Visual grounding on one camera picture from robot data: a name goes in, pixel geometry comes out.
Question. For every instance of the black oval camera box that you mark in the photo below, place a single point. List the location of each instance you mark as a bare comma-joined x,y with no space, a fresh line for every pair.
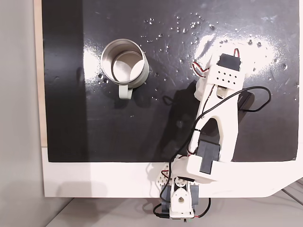
246,100

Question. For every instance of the light wooden board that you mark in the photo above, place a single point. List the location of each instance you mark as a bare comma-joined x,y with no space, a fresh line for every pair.
39,94

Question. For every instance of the black glossy mat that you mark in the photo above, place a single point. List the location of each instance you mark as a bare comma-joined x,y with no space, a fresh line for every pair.
118,123

